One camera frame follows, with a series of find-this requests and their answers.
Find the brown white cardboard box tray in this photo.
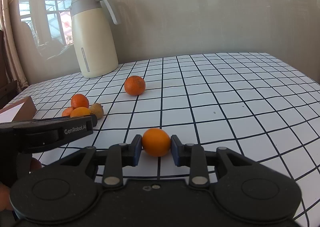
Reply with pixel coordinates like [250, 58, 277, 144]
[0, 96, 36, 123]

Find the small tangerine left of pile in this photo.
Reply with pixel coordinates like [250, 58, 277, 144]
[61, 107, 74, 117]

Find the small orange top of pile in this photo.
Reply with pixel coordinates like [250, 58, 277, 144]
[71, 93, 89, 109]

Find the white black grid tablecloth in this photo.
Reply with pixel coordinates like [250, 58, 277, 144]
[18, 52, 319, 226]

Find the cream thermos jug grey lid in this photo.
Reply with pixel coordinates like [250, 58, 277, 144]
[71, 0, 121, 78]

